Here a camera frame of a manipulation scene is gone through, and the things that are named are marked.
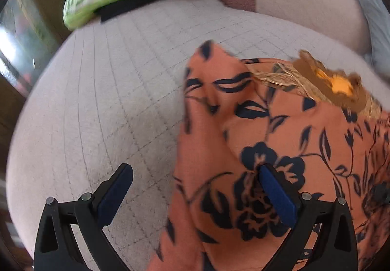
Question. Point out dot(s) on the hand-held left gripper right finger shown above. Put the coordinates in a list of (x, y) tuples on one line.
[(278, 194)]

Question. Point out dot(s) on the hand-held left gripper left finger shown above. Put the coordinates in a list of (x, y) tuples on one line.
[(114, 194)]

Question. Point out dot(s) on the orange floral garment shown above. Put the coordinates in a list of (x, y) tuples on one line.
[(289, 124)]

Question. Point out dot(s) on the black flat item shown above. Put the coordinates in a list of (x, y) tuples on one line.
[(122, 9)]

